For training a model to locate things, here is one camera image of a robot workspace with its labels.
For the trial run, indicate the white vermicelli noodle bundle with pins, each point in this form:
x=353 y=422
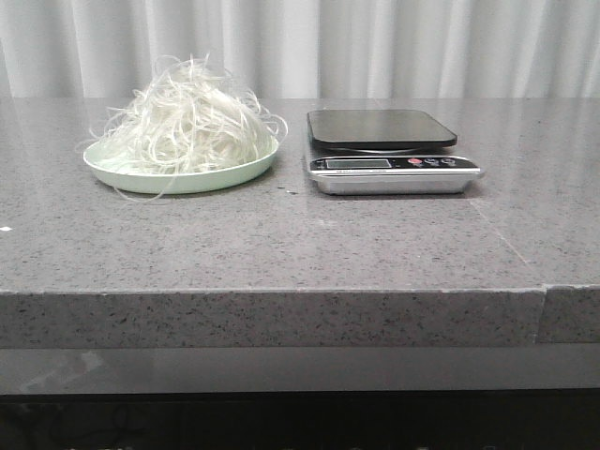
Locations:
x=191 y=118

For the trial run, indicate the silver digital kitchen scale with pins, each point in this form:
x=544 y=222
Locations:
x=384 y=152

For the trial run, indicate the white pleated curtain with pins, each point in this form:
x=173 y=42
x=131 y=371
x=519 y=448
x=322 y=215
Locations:
x=307 y=49

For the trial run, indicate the pale green round plate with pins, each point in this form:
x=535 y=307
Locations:
x=182 y=183

